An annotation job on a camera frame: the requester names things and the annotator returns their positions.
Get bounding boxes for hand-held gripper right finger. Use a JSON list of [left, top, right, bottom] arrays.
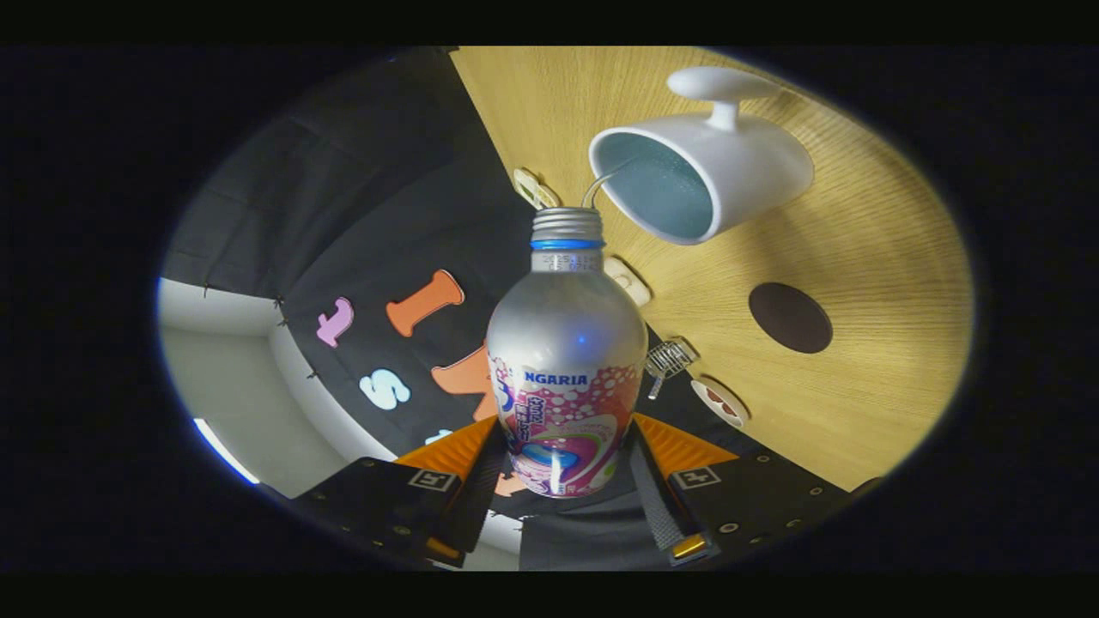
[[629, 414, 885, 567]]

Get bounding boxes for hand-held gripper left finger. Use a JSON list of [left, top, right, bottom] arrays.
[[296, 416, 507, 569]]

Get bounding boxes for silver juice bottle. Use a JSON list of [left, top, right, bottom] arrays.
[[486, 207, 649, 499]]

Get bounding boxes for dark brown round coaster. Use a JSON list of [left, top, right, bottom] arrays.
[[748, 282, 834, 354]]

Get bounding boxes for clear juice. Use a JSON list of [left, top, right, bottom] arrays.
[[581, 166, 632, 209]]

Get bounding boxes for white cup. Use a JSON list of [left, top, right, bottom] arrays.
[[588, 67, 815, 246]]

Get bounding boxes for white round plate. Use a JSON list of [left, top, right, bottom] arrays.
[[690, 376, 750, 428]]

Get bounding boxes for white toaster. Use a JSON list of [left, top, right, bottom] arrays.
[[604, 256, 653, 307]]

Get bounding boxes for ceiling light panel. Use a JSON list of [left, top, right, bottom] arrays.
[[193, 418, 260, 486]]

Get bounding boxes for white divided sauce dish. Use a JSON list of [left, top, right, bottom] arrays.
[[513, 167, 561, 211]]

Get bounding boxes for wooden table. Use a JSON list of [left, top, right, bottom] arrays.
[[450, 47, 975, 492]]

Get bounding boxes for metal wire utensil holder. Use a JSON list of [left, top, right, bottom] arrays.
[[644, 337, 699, 380]]

